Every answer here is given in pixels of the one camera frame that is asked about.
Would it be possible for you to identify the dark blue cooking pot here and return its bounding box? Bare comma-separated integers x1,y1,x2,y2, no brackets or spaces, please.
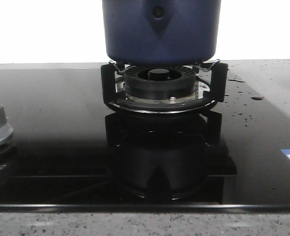
102,0,221,66

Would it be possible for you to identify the black pot support grate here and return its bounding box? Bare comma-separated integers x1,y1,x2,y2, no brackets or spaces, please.
101,60,228,114

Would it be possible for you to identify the black round gas burner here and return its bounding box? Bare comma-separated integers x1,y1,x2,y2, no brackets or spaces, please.
124,66,196,100

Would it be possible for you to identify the black glass gas cooktop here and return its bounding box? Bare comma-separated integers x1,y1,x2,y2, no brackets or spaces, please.
0,68,290,212

